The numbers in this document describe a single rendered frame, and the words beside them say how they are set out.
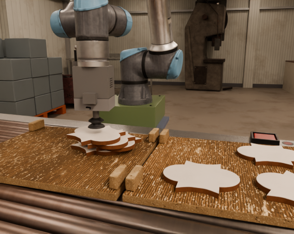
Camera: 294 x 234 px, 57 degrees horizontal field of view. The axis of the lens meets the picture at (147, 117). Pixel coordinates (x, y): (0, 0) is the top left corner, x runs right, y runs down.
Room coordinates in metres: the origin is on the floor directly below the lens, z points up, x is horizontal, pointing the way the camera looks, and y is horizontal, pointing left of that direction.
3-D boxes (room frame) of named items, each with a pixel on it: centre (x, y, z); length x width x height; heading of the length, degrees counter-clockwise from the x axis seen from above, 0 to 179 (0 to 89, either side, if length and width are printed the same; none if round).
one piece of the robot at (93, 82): (0.64, 0.13, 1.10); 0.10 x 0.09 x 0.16; 173
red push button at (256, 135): (0.78, -0.36, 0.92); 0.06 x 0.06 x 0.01; 71
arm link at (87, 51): (0.65, 0.13, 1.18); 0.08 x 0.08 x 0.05
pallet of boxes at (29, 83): (4.57, 2.18, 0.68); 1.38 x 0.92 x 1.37; 168
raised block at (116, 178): (0.47, 0.05, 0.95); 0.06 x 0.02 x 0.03; 164
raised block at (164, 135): (0.72, -0.05, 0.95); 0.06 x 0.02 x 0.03; 164
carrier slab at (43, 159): (0.66, 0.20, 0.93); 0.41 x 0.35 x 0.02; 74
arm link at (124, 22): (0.75, 0.11, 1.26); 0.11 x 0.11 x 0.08; 68
